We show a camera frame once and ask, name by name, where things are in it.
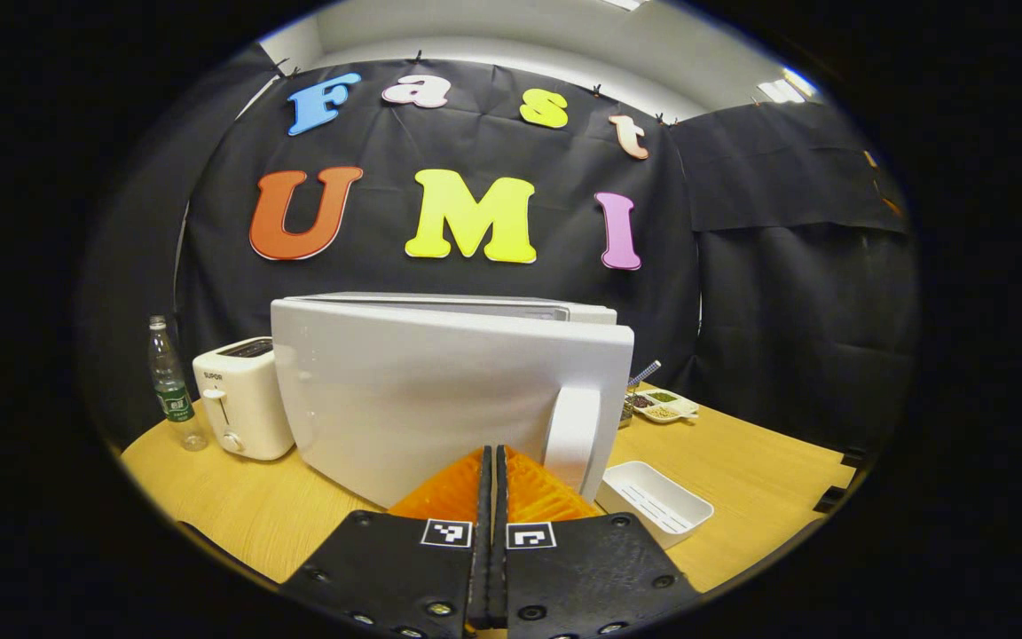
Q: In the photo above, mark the white microwave oven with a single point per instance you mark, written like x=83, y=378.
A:
x=431, y=399

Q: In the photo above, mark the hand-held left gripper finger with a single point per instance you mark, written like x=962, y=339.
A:
x=501, y=497
x=485, y=497

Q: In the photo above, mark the black backdrop cloth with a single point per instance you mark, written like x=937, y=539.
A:
x=493, y=142

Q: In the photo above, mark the white toaster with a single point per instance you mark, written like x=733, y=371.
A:
x=245, y=399

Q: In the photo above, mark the ceiling light panel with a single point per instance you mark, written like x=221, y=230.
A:
x=626, y=4
x=786, y=87

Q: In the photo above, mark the white rectangular tray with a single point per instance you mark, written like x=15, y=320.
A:
x=653, y=501

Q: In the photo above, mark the clear plastic water bottle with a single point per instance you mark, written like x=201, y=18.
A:
x=174, y=390

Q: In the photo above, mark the white divided spice dish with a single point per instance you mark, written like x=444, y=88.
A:
x=666, y=406

